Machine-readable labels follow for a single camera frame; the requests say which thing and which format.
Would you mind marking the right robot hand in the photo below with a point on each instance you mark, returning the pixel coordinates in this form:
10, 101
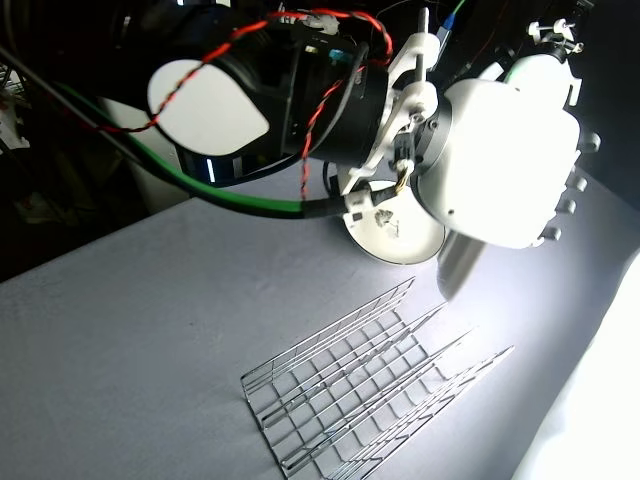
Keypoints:
500, 165

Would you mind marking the grey USB adapter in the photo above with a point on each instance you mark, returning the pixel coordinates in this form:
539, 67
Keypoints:
448, 21

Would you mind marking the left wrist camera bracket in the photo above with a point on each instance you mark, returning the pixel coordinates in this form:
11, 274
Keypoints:
542, 30

